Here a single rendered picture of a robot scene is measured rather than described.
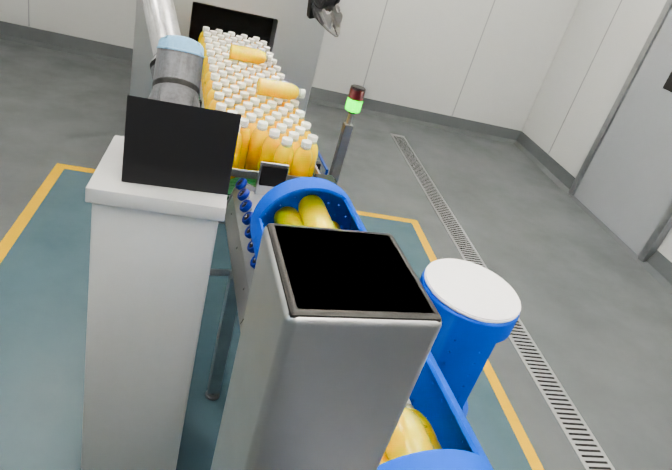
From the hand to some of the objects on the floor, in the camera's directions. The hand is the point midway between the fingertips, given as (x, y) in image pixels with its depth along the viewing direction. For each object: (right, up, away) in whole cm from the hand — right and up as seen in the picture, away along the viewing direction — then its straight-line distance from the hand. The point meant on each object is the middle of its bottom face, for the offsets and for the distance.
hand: (335, 34), depth 174 cm
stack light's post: (-22, -113, +103) cm, 154 cm away
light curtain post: (-41, -205, -73) cm, 222 cm away
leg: (-51, -133, +52) cm, 152 cm away
